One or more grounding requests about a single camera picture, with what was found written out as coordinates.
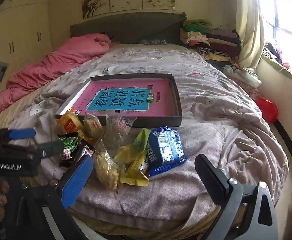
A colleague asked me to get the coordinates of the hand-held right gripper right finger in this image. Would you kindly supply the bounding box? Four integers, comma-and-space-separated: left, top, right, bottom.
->
195, 154, 279, 240

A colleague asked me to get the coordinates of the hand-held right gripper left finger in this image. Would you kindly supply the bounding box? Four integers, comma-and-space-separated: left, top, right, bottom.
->
23, 155, 95, 240

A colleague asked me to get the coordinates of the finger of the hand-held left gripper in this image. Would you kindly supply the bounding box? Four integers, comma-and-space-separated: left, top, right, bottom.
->
3, 140, 64, 158
0, 128, 36, 144

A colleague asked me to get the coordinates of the green and black pea packet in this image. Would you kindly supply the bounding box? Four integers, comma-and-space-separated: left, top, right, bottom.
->
58, 132, 80, 155

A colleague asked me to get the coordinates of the orange cake packet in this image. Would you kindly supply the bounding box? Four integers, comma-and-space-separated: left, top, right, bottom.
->
56, 108, 84, 134

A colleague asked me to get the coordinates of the clear cookie packet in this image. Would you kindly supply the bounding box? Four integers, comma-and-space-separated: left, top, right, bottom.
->
83, 114, 104, 139

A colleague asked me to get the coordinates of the blue biscuit packet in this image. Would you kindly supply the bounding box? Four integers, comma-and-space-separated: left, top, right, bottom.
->
148, 127, 187, 178

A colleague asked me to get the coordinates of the green and clear bread packet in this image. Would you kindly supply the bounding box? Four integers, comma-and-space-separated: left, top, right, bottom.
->
113, 128, 151, 165

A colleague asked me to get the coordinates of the dark shallow cardboard box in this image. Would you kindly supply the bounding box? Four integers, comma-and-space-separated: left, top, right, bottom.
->
55, 73, 183, 128

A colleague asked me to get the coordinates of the brown chocolate bar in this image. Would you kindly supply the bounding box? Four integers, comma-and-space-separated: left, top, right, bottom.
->
59, 146, 95, 168

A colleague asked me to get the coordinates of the beige bed sheet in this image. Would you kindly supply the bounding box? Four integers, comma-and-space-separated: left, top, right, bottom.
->
0, 96, 20, 130

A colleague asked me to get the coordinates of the clear packet of pale bread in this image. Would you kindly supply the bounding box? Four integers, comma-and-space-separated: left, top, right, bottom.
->
93, 139, 126, 190

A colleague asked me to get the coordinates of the yellow snack packet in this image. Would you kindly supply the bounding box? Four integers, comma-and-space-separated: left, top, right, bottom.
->
121, 152, 150, 187

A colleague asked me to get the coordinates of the clear packet of pink candies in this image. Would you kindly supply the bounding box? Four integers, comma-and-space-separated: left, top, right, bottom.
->
105, 114, 137, 145

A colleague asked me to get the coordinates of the pink duvet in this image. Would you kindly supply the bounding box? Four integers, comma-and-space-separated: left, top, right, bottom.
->
0, 33, 112, 119

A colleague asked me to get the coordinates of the red plastic bag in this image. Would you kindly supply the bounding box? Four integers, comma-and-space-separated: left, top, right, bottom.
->
256, 97, 279, 123

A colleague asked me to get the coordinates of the pink and blue book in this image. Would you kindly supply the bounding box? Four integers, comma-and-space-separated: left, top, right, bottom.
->
72, 79, 179, 118

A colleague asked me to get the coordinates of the pink floral bag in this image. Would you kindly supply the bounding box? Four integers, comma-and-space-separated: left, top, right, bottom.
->
238, 81, 262, 101

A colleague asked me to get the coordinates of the cream wardrobe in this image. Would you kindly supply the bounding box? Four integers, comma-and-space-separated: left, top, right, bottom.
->
0, 0, 52, 90

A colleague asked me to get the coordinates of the white cloth bag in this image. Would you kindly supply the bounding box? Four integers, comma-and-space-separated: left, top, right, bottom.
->
223, 64, 262, 88

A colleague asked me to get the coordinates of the green windowsill cushion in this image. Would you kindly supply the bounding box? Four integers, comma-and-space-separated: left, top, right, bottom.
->
261, 55, 292, 90

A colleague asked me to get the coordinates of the stack of folded clothes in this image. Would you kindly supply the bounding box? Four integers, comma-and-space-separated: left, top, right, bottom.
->
180, 19, 241, 63

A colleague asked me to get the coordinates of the pile of clothes on windowsill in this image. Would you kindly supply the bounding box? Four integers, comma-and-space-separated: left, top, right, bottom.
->
264, 41, 292, 69

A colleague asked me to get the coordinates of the grey headboard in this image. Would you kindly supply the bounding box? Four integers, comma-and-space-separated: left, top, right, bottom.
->
70, 12, 188, 46

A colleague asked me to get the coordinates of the dark patterned pillow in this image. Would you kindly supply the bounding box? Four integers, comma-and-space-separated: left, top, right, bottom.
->
139, 39, 168, 45

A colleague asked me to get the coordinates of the cream curtain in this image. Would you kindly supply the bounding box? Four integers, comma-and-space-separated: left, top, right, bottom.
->
236, 0, 265, 68

